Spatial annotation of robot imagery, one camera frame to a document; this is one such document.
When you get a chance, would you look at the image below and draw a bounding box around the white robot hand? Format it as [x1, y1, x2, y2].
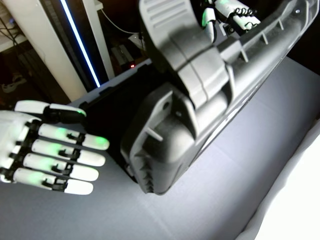
[0, 99, 110, 196]
[201, 0, 262, 44]

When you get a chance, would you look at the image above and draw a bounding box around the black plastic carrying case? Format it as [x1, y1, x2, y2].
[79, 0, 320, 196]

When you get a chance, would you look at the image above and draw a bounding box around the white shoe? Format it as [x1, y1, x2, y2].
[1, 74, 27, 94]

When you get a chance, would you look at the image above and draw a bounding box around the white power plug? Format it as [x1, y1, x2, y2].
[127, 33, 145, 49]

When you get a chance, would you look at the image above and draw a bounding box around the black device with red light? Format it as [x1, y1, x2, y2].
[110, 44, 136, 70]

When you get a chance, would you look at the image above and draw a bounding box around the blue light strip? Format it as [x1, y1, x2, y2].
[59, 0, 101, 88]

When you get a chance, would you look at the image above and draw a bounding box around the grey table cloth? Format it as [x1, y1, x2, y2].
[0, 56, 320, 240]

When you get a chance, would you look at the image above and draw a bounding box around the white sheet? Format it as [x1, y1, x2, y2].
[234, 119, 320, 240]

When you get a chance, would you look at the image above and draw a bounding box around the white cable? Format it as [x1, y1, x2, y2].
[99, 8, 141, 35]

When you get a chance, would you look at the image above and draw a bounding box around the white upright post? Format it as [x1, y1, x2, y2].
[1, 0, 88, 106]

